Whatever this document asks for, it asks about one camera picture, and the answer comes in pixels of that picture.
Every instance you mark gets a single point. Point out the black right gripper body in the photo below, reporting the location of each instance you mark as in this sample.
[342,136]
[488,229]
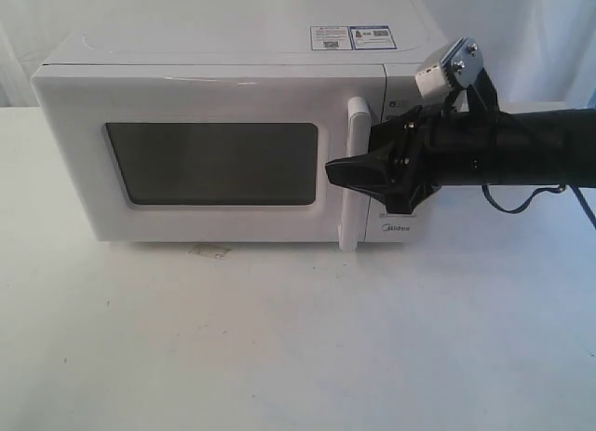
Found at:
[408,182]

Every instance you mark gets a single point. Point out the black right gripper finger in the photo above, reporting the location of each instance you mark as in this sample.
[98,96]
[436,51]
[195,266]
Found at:
[389,130]
[368,174]

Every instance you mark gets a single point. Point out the white microwave door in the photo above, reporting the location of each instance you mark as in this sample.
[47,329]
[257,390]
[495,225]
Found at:
[213,153]

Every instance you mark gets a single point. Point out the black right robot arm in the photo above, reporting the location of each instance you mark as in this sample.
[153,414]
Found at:
[553,149]

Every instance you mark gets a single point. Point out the white microwave body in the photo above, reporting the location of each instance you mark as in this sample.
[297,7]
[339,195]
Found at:
[210,32]

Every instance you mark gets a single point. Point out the blue white warning sticker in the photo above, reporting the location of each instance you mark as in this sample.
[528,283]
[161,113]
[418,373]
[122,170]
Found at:
[350,38]

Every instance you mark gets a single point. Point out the clear tape patch on table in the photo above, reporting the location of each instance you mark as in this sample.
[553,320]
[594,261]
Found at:
[209,251]

